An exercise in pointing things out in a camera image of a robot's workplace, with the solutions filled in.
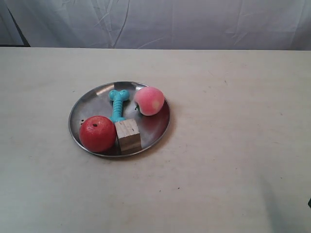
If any pink toy peach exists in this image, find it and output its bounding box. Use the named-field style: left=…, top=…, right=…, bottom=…
left=134, top=86, right=165, bottom=116

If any light wooden cube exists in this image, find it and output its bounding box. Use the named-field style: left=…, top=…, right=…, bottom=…
left=115, top=118, right=141, bottom=154

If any turquoise rubber bone toy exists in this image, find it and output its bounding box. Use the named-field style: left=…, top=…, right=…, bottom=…
left=109, top=90, right=130, bottom=123

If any red toy apple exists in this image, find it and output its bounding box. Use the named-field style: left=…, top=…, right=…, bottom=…
left=79, top=116, right=116, bottom=152

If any white wrinkled backdrop curtain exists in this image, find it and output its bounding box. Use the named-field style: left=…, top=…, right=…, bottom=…
left=0, top=0, right=311, bottom=50

